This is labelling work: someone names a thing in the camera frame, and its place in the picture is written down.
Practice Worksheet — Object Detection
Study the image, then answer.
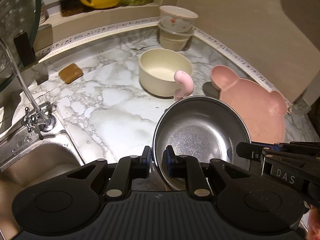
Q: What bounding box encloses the person's right hand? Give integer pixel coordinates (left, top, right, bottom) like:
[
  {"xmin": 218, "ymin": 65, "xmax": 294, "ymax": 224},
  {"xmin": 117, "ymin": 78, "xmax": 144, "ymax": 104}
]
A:
[{"xmin": 306, "ymin": 206, "xmax": 320, "ymax": 240}]

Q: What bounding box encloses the clear plastic grain container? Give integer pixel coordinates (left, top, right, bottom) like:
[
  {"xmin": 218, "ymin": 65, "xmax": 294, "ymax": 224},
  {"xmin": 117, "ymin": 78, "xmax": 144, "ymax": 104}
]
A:
[{"xmin": 158, "ymin": 22, "xmax": 194, "ymax": 51}]

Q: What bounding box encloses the music note edge tape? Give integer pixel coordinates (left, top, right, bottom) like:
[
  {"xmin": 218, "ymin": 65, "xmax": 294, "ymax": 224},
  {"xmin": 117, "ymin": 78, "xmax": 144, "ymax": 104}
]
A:
[{"xmin": 35, "ymin": 16, "xmax": 294, "ymax": 116}]

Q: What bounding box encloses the chrome sink faucet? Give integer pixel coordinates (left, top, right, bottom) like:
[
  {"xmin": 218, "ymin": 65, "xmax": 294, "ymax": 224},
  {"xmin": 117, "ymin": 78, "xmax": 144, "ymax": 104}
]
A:
[{"xmin": 1, "ymin": 38, "xmax": 56, "ymax": 133}]

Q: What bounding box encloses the pink bear-shaped plate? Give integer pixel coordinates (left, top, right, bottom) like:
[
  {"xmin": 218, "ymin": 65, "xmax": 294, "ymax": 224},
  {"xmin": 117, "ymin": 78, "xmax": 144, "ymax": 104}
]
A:
[{"xmin": 210, "ymin": 65, "xmax": 287, "ymax": 144}]

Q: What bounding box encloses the stainless steel sink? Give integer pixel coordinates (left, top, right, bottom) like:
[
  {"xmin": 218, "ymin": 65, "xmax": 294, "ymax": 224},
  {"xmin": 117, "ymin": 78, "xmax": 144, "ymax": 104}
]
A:
[{"xmin": 0, "ymin": 102, "xmax": 86, "ymax": 196}]

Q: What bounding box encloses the white floral ceramic bowl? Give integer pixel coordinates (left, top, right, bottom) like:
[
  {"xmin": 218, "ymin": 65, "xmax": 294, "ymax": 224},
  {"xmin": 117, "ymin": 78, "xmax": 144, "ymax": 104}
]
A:
[{"xmin": 159, "ymin": 5, "xmax": 199, "ymax": 33}]

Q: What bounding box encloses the cream round bowl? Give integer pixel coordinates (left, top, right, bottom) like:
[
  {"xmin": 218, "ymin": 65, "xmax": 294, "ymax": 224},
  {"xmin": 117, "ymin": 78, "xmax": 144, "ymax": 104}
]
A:
[{"xmin": 138, "ymin": 49, "xmax": 194, "ymax": 98}]

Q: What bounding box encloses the brown soap bar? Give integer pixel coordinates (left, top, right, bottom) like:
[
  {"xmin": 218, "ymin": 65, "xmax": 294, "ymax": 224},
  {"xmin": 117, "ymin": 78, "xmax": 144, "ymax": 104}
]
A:
[{"xmin": 59, "ymin": 63, "xmax": 83, "ymax": 84}]

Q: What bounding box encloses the stainless steel bowl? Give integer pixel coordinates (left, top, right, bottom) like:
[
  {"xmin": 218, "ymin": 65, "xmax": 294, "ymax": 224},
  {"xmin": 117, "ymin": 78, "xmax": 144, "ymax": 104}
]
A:
[{"xmin": 152, "ymin": 96, "xmax": 251, "ymax": 191}]

